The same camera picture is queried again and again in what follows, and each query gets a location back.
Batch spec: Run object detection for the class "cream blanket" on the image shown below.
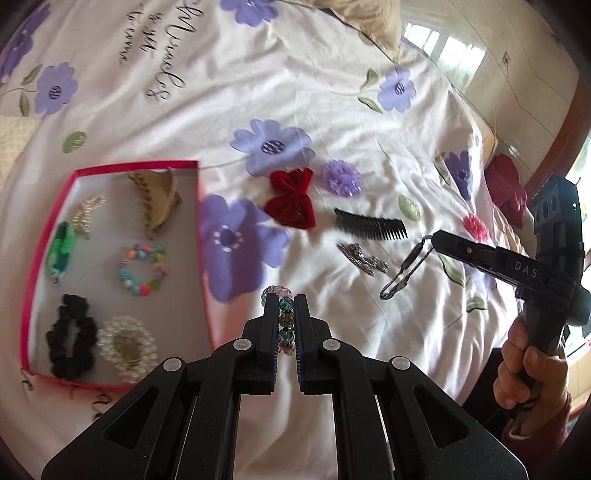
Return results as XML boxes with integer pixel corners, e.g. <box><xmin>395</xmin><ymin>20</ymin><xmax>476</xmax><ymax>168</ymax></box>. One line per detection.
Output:
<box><xmin>0</xmin><ymin>115</ymin><xmax>43</xmax><ymax>183</ymax></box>

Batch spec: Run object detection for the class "pink flower ornament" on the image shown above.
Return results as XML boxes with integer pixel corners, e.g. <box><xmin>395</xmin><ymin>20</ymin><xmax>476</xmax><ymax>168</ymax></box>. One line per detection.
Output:
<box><xmin>462</xmin><ymin>213</ymin><xmax>490</xmax><ymax>243</ymax></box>

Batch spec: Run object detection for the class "wide white pearl bracelet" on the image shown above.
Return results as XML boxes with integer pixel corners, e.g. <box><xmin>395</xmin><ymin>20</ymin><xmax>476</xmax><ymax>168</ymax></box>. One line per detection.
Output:
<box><xmin>96</xmin><ymin>315</ymin><xmax>158</xmax><ymax>385</ymax></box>

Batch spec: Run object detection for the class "silver hair clip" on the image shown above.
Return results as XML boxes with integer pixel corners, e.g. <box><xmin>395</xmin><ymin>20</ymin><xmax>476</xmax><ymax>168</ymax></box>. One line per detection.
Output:
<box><xmin>379</xmin><ymin>234</ymin><xmax>435</xmax><ymax>302</ymax></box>

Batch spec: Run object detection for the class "gold hair claw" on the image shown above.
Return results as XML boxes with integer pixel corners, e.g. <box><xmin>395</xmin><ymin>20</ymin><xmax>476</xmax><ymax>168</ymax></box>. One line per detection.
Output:
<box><xmin>127</xmin><ymin>167</ymin><xmax>183</xmax><ymax>241</ymax></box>

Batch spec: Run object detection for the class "person's right forearm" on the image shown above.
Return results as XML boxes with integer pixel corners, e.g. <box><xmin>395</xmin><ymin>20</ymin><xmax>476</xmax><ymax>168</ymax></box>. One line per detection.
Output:
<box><xmin>501</xmin><ymin>391</ymin><xmax>575</xmax><ymax>464</ymax></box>

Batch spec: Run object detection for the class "black hair comb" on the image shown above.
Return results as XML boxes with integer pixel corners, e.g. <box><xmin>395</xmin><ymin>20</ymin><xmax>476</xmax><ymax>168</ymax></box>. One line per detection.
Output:
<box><xmin>333</xmin><ymin>208</ymin><xmax>410</xmax><ymax>241</ymax></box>

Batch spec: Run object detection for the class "green braided bracelet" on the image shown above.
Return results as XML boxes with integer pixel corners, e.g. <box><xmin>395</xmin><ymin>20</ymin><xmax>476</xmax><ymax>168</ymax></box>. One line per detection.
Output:
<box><xmin>46</xmin><ymin>220</ymin><xmax>77</xmax><ymax>283</ymax></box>

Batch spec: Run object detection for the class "black scrunchie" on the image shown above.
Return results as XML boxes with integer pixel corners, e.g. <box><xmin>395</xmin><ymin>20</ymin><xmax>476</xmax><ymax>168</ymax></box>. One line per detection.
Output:
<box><xmin>45</xmin><ymin>293</ymin><xmax>99</xmax><ymax>381</ymax></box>

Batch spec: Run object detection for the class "red cardboard box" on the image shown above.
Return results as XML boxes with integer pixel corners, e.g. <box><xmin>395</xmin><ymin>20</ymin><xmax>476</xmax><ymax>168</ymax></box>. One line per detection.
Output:
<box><xmin>19</xmin><ymin>160</ymin><xmax>214</xmax><ymax>392</ymax></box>

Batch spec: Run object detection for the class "clear crystal bead bracelet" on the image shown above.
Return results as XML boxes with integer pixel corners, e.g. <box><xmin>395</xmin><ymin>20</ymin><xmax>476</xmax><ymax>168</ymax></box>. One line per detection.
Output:
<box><xmin>261</xmin><ymin>284</ymin><xmax>296</xmax><ymax>357</ymax></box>

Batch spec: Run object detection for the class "beige pillow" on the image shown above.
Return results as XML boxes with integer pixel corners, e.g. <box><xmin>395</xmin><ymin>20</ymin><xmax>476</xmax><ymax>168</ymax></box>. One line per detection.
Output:
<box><xmin>314</xmin><ymin>0</ymin><xmax>403</xmax><ymax>64</ymax></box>

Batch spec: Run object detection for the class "red cloth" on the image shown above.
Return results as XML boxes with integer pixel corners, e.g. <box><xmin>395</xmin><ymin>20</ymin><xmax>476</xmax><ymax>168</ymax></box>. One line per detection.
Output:
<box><xmin>485</xmin><ymin>154</ymin><xmax>529</xmax><ymax>230</ymax></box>

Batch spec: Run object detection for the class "cream pearl bracelet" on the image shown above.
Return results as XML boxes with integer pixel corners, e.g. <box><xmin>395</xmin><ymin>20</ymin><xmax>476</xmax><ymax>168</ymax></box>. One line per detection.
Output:
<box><xmin>71</xmin><ymin>194</ymin><xmax>107</xmax><ymax>240</ymax></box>

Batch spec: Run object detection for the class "red velvet bow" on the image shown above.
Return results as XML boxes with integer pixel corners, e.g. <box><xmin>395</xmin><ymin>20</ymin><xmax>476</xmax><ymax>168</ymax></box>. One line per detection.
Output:
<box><xmin>264</xmin><ymin>168</ymin><xmax>318</xmax><ymax>230</ymax></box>

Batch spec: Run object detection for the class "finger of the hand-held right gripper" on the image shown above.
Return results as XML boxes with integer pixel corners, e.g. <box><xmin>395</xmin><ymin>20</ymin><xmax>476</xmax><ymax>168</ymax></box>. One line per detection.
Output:
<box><xmin>431</xmin><ymin>229</ymin><xmax>563</xmax><ymax>288</ymax></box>

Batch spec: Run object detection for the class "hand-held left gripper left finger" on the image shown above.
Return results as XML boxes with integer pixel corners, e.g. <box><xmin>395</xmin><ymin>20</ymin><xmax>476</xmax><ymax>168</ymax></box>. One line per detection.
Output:
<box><xmin>41</xmin><ymin>294</ymin><xmax>279</xmax><ymax>480</ymax></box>

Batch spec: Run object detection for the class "silver chain ornament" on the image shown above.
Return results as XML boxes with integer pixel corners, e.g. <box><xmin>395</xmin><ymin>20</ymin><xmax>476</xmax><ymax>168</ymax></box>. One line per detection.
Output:
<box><xmin>336</xmin><ymin>242</ymin><xmax>391</xmax><ymax>278</ymax></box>

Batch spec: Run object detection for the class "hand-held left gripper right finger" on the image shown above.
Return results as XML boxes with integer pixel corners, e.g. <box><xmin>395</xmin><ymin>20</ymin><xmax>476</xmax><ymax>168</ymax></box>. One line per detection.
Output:
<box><xmin>294</xmin><ymin>294</ymin><xmax>528</xmax><ymax>480</ymax></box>

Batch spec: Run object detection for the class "purple flower hair tie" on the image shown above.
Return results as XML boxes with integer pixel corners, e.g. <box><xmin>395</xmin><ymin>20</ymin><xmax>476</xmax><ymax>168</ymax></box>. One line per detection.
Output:
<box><xmin>322</xmin><ymin>159</ymin><xmax>363</xmax><ymax>198</ymax></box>

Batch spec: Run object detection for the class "person's right hand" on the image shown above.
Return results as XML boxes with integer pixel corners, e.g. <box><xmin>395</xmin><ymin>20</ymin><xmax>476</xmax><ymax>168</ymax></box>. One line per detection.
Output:
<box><xmin>493</xmin><ymin>318</ymin><xmax>571</xmax><ymax>412</ymax></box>

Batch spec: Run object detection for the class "colourful bead bracelet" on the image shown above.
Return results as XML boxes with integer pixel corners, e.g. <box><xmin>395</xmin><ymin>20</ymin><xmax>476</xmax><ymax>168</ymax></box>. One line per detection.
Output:
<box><xmin>115</xmin><ymin>243</ymin><xmax>168</xmax><ymax>297</ymax></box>

